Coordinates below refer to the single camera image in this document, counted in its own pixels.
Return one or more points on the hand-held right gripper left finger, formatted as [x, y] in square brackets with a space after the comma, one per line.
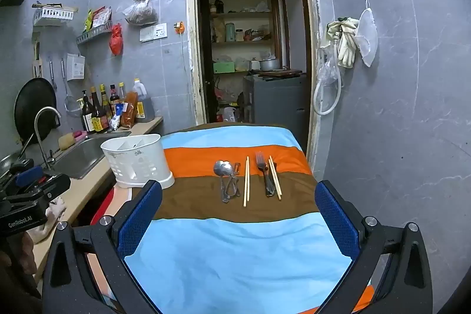
[141, 218]

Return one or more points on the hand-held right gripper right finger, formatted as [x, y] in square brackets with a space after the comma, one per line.
[336, 222]

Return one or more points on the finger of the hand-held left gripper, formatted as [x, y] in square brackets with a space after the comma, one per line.
[55, 185]
[29, 174]

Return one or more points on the white plastic utensil holder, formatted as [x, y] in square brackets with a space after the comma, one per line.
[138, 161]

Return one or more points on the small steel spoon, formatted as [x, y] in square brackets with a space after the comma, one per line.
[231, 189]

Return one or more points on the steel fork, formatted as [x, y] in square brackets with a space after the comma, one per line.
[260, 160]

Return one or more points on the person's left forearm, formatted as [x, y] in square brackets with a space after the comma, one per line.
[14, 262]

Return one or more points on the white cloth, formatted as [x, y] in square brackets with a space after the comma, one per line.
[53, 214]

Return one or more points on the steel sink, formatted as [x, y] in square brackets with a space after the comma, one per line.
[82, 155]

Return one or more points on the yellow sponge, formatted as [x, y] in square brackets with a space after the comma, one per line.
[67, 140]

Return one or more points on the pink scrubber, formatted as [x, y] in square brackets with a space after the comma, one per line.
[79, 135]

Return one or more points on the steel faucet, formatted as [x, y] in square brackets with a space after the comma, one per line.
[46, 110]

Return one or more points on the black frying pan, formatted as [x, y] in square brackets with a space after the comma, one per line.
[29, 104]

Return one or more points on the dark pump bottle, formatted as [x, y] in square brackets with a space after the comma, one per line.
[86, 113]

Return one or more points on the steel mesh strainer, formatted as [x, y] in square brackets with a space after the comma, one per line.
[73, 104]

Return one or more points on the tall soy sauce bottle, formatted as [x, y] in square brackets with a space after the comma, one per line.
[97, 111]

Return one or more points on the blue white packet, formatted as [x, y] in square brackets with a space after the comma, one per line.
[116, 119]

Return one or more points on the yellow capped sauce bottle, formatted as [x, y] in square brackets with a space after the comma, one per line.
[106, 102]

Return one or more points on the orange seasoning packet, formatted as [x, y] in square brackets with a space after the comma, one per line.
[129, 113]

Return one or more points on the hanging steel utensil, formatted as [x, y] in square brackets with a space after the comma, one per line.
[52, 73]

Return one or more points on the striped blanket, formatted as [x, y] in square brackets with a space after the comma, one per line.
[239, 262]

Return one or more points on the red capped sauce bottle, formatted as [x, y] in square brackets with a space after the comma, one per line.
[114, 95]

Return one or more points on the clear yellow capped bottle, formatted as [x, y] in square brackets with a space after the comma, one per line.
[121, 91]

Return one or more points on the cooking oil jug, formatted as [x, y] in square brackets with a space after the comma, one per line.
[142, 100]

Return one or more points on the wooden paddle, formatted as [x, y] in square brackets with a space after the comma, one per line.
[36, 53]

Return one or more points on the white jug red label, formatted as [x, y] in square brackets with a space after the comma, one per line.
[228, 114]

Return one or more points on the grey cabinet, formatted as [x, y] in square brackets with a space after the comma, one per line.
[276, 97]

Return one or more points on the clear plastic bag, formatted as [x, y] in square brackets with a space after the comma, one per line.
[327, 69]

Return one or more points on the red plastic bag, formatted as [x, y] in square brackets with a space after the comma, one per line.
[116, 40]

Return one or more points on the wooden cutting board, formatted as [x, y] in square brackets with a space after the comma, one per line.
[281, 72]

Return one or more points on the yellow green packet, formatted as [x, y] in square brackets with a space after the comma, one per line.
[89, 19]

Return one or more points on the metal pot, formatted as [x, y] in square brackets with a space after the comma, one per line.
[269, 64]

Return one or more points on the green box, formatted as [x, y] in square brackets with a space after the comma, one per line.
[223, 67]

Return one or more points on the red white seasoning packets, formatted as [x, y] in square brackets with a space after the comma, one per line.
[101, 16]

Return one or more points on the cream rubber gloves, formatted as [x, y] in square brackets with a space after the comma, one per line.
[344, 40]

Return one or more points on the white mesh bag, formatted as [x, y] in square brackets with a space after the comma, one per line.
[368, 38]

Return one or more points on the clear bag of dried goods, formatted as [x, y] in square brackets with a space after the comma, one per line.
[139, 11]

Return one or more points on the teal bottle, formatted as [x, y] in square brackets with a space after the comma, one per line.
[230, 32]

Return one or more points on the small jar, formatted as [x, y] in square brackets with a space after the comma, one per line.
[239, 35]

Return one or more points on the black jar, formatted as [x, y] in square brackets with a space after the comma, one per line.
[219, 6]

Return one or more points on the wooden shelf unit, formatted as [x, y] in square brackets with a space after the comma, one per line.
[243, 15]

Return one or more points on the white perforated wall box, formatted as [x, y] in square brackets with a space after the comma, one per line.
[75, 66]

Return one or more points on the grey wall shelf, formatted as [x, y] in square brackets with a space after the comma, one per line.
[94, 33]

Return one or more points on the white plastic wall basket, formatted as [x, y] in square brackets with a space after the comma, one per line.
[53, 16]

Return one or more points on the wall switch plate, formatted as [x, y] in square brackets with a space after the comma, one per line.
[146, 33]

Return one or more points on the white door frame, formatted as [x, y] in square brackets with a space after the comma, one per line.
[191, 41]

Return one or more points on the wall socket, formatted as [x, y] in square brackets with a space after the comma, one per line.
[160, 30]

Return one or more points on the orange wall plug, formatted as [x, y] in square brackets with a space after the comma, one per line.
[179, 27]

